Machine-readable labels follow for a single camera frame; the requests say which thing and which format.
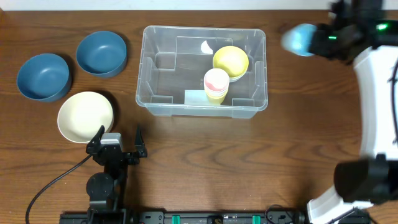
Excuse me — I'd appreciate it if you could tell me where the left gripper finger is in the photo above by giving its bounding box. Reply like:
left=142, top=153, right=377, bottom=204
left=134, top=126, right=147, bottom=157
left=86, top=125, right=105, bottom=154

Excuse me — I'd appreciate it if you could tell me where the light blue cup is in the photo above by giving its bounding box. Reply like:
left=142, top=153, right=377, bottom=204
left=281, top=24, right=317, bottom=57

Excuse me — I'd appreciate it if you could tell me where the cream bowl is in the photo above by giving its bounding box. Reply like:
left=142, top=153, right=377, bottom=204
left=57, top=91, right=114, bottom=144

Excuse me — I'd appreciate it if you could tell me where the dark blue bowl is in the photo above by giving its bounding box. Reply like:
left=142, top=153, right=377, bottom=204
left=16, top=54, right=72, bottom=103
left=76, top=31, right=127, bottom=78

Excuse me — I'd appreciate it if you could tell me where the yellow cup front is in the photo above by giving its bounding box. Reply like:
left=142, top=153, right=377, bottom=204
left=207, top=95, right=226, bottom=105

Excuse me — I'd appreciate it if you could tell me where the yellow cup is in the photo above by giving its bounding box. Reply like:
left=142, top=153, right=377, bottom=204
left=206, top=92, right=227, bottom=101
left=207, top=95, right=226, bottom=105

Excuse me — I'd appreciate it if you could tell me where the yellow small bowl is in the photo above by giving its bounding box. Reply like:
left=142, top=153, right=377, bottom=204
left=213, top=46, right=249, bottom=78

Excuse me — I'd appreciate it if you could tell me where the cream white cup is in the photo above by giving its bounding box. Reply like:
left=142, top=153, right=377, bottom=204
left=205, top=87, right=228, bottom=98

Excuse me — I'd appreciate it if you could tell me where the light grey small bowl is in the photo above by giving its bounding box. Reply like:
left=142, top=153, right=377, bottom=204
left=230, top=70, right=248, bottom=80

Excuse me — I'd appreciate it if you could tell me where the pink cup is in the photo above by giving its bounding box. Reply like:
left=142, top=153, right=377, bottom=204
left=204, top=68, right=229, bottom=92

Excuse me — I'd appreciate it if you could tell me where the white small bowl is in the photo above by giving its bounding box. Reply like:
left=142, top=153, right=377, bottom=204
left=229, top=76, right=243, bottom=83

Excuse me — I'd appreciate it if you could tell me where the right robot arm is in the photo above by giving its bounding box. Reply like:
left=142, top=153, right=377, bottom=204
left=307, top=0, right=397, bottom=223

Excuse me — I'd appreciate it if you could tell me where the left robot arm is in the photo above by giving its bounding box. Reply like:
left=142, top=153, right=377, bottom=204
left=85, top=126, right=147, bottom=224

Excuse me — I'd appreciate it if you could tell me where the clear plastic storage container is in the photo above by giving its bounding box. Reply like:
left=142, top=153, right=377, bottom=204
left=136, top=26, right=269, bottom=119

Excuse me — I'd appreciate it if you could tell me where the left black cable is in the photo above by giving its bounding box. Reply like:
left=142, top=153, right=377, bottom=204
left=25, top=154, right=93, bottom=224

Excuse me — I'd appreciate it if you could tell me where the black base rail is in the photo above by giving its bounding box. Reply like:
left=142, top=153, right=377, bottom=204
left=59, top=208, right=310, bottom=224

